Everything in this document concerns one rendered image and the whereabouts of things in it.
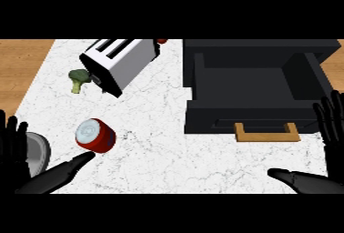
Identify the black drawer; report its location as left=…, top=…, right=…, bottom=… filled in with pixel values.
left=190, top=52, right=336, bottom=104
left=183, top=99, right=321, bottom=136

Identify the white and black toaster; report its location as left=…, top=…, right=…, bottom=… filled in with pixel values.
left=78, top=38, right=160, bottom=98

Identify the black drawer front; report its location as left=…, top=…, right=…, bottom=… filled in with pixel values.
left=183, top=99, right=321, bottom=136

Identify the green broccoli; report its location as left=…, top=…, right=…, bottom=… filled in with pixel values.
left=67, top=68, right=94, bottom=95

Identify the red can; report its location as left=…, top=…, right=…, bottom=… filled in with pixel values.
left=73, top=117, right=118, bottom=154

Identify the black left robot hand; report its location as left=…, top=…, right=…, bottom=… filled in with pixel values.
left=0, top=108, right=97, bottom=195

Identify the wooden drawer handle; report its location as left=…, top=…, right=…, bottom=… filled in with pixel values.
left=231, top=122, right=302, bottom=143

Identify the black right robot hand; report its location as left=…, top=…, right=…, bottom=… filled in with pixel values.
left=265, top=89, right=344, bottom=195

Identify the black cabinet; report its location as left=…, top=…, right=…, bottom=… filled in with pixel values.
left=181, top=38, right=342, bottom=92

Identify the grey plate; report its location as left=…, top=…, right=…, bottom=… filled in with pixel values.
left=23, top=131, right=51, bottom=178

